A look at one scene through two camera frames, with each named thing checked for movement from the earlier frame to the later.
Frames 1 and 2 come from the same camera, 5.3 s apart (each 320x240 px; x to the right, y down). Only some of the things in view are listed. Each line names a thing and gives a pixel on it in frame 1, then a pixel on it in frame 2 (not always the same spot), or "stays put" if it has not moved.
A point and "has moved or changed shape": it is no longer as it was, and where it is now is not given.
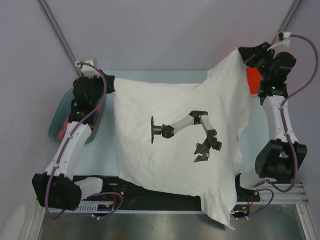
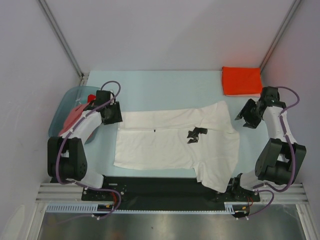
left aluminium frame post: (44, 5) stays put
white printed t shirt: (187, 137) has moved or changed shape
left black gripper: (110, 83) -> (117, 117)
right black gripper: (250, 54) -> (250, 103)
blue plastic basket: (60, 118) stays put
